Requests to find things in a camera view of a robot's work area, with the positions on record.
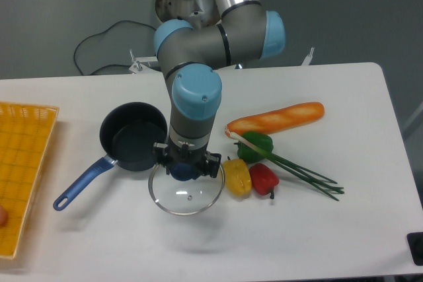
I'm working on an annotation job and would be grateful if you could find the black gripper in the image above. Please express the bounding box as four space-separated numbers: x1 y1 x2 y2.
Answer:
153 142 221 178

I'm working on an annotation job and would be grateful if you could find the glass lid with blue knob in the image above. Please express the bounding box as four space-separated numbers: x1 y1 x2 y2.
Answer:
148 164 225 216

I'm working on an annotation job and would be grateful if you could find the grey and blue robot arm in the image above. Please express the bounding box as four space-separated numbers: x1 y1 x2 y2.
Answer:
154 0 286 181

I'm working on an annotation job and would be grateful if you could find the yellow bell pepper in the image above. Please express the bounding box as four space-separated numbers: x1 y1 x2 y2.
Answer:
223 157 252 197

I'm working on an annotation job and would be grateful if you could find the green bell pepper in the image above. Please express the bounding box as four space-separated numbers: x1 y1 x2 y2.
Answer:
237 131 274 164

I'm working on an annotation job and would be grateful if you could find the red bell pepper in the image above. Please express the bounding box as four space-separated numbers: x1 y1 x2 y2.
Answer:
249 163 280 199

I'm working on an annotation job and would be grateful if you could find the orange baguette bread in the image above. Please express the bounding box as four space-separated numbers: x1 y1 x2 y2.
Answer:
224 102 325 137

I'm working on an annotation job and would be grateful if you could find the green onion stalk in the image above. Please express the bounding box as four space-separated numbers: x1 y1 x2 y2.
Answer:
229 133 344 201

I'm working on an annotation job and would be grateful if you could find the yellow woven basket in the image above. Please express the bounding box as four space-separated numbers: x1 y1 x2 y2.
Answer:
1 102 59 260

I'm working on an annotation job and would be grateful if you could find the small pink object in basket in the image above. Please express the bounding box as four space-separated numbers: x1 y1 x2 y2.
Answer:
0 205 8 227

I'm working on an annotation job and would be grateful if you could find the black object at table corner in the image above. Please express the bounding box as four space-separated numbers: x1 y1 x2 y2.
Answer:
406 232 423 266

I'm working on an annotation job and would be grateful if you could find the dark saucepan with blue handle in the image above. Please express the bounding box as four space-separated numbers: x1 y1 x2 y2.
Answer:
53 102 167 211

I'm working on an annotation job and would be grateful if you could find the black cable on floor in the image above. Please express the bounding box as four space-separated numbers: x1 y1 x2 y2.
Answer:
73 19 163 76

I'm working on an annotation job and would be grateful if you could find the white table clamp bracket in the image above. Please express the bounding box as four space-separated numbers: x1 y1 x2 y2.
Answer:
301 47 315 66

